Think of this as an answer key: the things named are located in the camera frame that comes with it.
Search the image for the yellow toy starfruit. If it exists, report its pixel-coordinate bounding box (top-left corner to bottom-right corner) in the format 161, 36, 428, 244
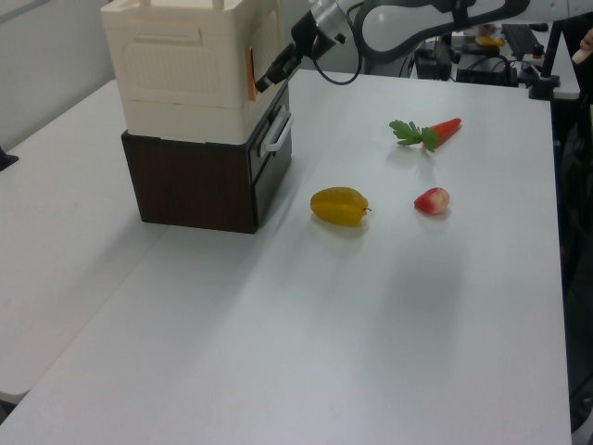
309, 185, 372, 229

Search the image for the orange door latch strip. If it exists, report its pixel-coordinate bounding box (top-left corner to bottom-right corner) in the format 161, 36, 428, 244
243, 45, 259, 102

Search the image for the orange toy carrot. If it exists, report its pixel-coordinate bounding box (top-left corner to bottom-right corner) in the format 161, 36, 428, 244
388, 117, 463, 155

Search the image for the yellow red desk item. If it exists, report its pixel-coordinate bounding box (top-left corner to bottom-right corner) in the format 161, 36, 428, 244
475, 25, 505, 48

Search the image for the cream cabinet door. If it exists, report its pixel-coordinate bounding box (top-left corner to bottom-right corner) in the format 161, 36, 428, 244
244, 0, 289, 102

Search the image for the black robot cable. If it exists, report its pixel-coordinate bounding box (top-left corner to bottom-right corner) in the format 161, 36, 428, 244
311, 3, 368, 86

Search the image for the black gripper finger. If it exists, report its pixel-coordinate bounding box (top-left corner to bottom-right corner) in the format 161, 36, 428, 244
265, 42, 298, 75
253, 60, 292, 93

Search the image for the black electronics box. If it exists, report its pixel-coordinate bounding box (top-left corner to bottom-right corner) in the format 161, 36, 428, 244
455, 52, 521, 87

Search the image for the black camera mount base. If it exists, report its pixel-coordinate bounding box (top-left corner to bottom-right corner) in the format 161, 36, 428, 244
0, 145, 20, 173

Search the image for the black clamp stand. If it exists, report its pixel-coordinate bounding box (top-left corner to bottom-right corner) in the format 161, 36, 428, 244
527, 19, 562, 99

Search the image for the dark sleeved forearm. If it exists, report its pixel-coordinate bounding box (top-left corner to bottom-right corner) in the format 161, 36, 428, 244
561, 10, 593, 39

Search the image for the red toy strawberry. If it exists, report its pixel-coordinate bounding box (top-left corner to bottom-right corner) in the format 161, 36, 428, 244
413, 186, 452, 216

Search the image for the black keyboard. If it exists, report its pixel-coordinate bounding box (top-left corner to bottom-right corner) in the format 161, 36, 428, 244
501, 22, 542, 60

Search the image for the dark brown drawer box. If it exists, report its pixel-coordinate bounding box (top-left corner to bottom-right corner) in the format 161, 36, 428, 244
120, 83, 294, 235

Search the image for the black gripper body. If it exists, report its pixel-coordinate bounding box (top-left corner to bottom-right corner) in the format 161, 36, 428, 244
290, 8, 336, 59

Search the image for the cream plastic cabinet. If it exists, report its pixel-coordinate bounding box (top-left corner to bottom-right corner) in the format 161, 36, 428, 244
100, 0, 291, 145

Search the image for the white drawer handle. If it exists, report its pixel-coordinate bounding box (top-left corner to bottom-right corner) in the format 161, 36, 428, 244
259, 110, 295, 157

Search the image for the black desk device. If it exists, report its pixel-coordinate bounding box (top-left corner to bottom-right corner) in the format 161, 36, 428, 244
413, 44, 454, 83

